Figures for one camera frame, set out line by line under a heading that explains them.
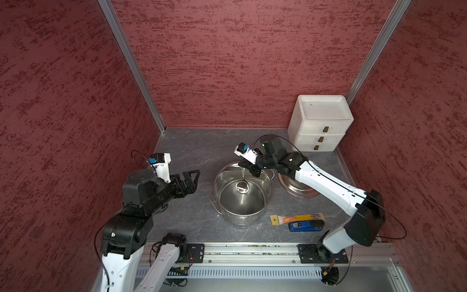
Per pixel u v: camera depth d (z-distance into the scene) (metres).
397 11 0.72
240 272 0.77
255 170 0.67
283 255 0.76
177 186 0.50
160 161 0.50
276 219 0.83
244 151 0.63
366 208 0.43
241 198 1.03
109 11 0.71
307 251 0.74
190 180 0.51
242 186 0.90
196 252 0.74
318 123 0.93
